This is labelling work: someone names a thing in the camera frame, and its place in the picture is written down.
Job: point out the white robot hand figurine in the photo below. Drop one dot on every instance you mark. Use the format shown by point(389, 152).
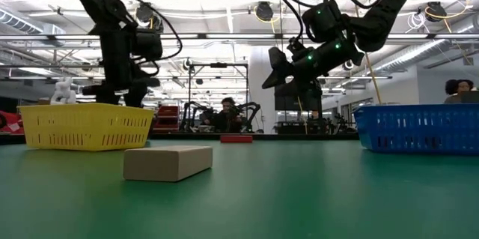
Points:
point(63, 91)

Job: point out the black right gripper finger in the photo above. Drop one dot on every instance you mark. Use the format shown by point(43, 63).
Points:
point(280, 64)

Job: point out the white square pillar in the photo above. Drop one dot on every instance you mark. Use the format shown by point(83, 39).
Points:
point(258, 66)

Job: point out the red rectangular block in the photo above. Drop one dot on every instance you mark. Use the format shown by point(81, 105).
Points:
point(236, 139)

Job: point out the black camera stand frame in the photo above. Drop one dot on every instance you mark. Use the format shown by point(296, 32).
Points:
point(191, 81)

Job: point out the black monitor on stand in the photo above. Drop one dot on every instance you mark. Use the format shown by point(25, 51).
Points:
point(299, 102)

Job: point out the yellow slotted plastic basket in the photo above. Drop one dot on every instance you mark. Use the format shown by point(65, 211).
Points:
point(86, 126)

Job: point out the person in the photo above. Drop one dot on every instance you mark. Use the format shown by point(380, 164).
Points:
point(228, 117)
point(457, 89)

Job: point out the red tool chest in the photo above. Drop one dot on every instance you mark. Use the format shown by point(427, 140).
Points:
point(166, 119)

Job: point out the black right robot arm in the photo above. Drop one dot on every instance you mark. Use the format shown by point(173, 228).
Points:
point(385, 10)

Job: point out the black background robot arm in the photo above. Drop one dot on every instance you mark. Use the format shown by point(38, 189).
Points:
point(189, 115)
point(252, 113)

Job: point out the blue slotted plastic basket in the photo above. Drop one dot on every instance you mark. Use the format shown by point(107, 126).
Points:
point(419, 130)

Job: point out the red plastic object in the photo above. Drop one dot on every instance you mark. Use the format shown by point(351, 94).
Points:
point(9, 123)

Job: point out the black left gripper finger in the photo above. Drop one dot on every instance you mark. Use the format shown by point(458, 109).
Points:
point(108, 97)
point(134, 97)

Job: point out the beige rectangular block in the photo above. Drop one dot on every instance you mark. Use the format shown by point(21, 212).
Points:
point(164, 164)

